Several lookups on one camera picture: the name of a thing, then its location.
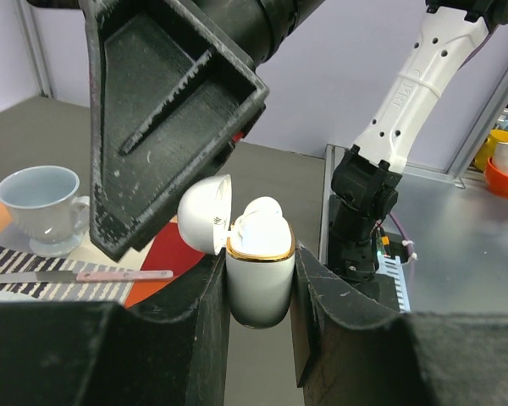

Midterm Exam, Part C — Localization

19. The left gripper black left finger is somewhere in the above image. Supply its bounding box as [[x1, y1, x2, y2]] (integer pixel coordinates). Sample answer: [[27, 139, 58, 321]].
[[0, 255, 230, 405]]

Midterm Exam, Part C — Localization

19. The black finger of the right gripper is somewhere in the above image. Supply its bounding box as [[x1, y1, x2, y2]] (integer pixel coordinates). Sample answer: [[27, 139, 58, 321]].
[[80, 1, 268, 260]]

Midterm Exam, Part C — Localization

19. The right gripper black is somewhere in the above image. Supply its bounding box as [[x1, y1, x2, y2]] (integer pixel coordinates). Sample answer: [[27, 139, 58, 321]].
[[187, 0, 322, 68]]

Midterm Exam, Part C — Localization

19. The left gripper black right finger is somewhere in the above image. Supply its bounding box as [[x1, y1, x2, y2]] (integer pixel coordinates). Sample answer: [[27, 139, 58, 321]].
[[290, 245, 508, 405]]

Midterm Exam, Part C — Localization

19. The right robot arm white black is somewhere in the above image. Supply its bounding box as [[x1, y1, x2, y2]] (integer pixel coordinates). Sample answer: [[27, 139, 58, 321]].
[[79, 1, 508, 281]]

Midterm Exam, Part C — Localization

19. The colourful patchwork placemat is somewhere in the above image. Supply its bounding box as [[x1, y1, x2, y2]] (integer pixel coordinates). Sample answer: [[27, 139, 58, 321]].
[[0, 203, 202, 308]]

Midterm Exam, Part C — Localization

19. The light blue mug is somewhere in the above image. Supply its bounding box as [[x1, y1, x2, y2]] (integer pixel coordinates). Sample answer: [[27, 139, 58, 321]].
[[0, 165, 90, 257]]

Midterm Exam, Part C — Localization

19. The silver knife pink handle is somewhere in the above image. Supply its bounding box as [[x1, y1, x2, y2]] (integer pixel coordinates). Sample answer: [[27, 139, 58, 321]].
[[0, 270, 174, 284]]

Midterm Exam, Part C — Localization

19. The aluminium frame left post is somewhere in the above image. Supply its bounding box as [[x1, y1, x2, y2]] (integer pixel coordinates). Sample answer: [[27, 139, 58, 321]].
[[17, 1, 54, 98]]

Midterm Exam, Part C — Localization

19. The aluminium frame post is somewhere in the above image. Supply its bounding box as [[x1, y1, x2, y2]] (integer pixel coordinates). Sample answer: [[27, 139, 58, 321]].
[[17, 1, 54, 98], [445, 65, 508, 178]]

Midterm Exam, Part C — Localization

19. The orange bowl outside frame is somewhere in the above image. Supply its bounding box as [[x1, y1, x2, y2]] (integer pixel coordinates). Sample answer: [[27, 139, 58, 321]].
[[483, 158, 508, 199]]

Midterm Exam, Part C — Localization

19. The aluminium frame right post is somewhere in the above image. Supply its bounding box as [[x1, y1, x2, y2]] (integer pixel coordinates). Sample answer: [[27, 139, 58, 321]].
[[445, 65, 508, 178]]

